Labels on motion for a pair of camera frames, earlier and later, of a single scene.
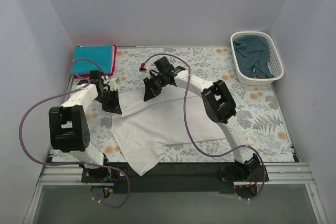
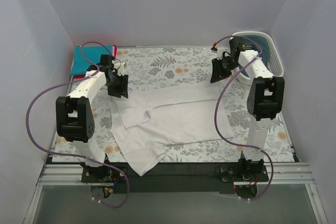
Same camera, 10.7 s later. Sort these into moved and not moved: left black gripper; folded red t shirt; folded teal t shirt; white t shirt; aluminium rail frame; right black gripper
Moved: right black gripper; left black gripper
Not moved: aluminium rail frame; folded red t shirt; white t shirt; folded teal t shirt
